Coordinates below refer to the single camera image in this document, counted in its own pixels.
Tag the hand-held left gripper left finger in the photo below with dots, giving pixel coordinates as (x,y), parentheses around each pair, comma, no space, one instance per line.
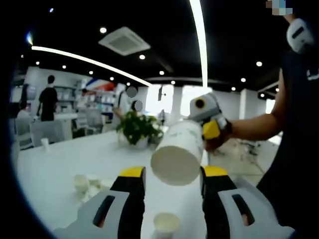
(112,214)

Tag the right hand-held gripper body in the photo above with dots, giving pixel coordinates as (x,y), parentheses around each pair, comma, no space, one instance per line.
(210,107)

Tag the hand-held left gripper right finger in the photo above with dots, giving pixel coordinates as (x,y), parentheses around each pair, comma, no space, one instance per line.
(224,214)

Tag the cluster of white paper cups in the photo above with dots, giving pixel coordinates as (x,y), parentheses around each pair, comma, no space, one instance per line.
(81,183)

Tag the leaf-print white paper cup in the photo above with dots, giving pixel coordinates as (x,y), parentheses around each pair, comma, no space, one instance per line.
(178,159)
(45,144)
(166,222)

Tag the person's right hand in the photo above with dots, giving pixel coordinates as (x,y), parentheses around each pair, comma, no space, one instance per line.
(219,143)

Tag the white table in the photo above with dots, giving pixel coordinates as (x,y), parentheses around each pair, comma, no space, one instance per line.
(74,159)

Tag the green potted plant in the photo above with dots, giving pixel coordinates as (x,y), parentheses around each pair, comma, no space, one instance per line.
(135,127)

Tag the long straight ceiling light strip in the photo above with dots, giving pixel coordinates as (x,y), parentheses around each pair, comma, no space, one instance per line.
(200,30)

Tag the person's dark shirt torso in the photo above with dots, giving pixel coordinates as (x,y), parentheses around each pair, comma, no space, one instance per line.
(299,149)

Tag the grey desk partition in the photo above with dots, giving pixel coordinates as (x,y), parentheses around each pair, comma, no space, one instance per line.
(47,132)

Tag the ceiling air conditioner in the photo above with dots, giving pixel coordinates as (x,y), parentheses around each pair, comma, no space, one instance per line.
(124,41)

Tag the round ceiling spotlights group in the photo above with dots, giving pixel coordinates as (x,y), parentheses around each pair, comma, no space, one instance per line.
(103,30)

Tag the long curved ceiling light strip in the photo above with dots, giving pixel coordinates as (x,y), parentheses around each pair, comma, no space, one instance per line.
(82,59)

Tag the small wall-mounted screen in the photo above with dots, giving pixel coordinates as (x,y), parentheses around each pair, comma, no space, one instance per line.
(160,92)

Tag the red blue striped wall banner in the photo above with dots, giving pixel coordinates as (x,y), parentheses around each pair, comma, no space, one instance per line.
(99,85)

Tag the white wall shelving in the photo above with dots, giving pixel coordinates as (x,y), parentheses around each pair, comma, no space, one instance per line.
(66,95)

